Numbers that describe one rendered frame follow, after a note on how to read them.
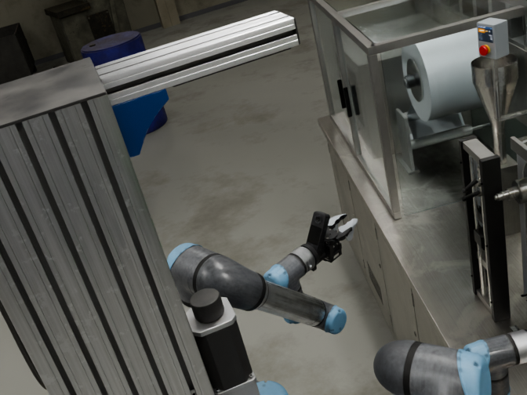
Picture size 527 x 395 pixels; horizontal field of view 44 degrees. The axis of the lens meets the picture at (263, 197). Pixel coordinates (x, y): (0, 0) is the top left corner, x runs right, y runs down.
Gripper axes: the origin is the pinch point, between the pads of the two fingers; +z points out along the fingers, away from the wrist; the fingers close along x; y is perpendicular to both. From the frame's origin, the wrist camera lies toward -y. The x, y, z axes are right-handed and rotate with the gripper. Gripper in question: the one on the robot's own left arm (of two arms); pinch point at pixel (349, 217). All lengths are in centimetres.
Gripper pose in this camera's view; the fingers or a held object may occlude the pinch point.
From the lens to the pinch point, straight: 202.7
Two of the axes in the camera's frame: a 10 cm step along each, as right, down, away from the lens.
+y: 1.3, 8.3, 5.5
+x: 7.1, 3.1, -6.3
